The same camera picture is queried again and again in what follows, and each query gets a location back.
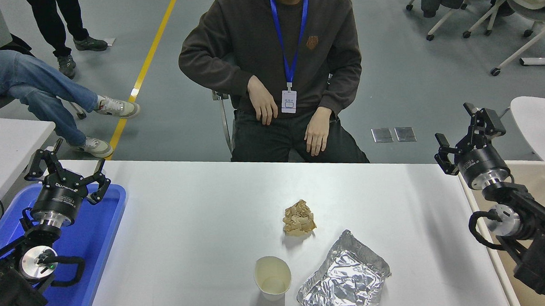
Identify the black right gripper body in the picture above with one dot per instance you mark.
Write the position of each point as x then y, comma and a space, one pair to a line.
481, 161

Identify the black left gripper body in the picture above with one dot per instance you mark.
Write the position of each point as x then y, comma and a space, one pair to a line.
58, 194

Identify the silver foil tray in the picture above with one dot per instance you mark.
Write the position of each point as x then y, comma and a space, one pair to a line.
345, 277

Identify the white paper cup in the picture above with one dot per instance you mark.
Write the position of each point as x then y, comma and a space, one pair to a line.
272, 273

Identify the person's left hand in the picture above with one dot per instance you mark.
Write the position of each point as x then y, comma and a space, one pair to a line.
318, 131

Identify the person's right hand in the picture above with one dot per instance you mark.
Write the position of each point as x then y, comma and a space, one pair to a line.
262, 101

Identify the white side table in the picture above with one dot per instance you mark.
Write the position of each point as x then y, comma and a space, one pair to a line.
9, 148

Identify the metal floor plate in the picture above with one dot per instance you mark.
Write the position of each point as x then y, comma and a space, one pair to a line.
382, 135
405, 134

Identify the white round chair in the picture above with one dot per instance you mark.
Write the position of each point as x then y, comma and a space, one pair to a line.
539, 125

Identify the large pale bin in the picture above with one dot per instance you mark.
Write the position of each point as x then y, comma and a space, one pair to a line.
541, 180

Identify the blue plastic tray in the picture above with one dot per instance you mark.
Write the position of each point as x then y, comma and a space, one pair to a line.
90, 250

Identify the person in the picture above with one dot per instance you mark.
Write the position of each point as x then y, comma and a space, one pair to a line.
250, 36
46, 25
34, 84

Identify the white wheeled stand base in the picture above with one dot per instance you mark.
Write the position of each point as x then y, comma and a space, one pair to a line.
539, 61

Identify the white-legged office chair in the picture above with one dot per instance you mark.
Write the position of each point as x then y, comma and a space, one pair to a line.
440, 25

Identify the white paper scrap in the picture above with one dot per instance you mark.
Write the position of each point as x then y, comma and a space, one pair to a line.
111, 41

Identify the white and grey office chair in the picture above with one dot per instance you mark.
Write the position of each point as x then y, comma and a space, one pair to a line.
226, 127

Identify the crumpled tan paper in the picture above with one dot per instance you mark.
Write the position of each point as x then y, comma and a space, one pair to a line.
298, 219

